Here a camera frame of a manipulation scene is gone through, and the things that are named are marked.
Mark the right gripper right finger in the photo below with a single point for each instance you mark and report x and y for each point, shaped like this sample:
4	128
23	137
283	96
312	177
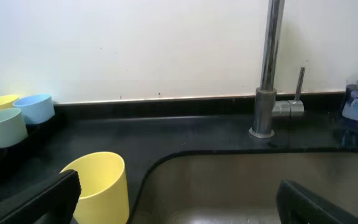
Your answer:
303	205

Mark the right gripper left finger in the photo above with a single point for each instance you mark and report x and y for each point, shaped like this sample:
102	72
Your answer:
51	199

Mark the steel sink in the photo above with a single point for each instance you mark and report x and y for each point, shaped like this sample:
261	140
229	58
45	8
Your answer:
228	186

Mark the green cup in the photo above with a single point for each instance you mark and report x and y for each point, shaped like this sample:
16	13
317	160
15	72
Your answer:
2	130

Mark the blue cup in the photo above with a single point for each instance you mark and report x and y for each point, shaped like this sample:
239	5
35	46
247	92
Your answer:
36	109

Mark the steel tap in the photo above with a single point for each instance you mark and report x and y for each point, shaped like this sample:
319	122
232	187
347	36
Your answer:
270	46

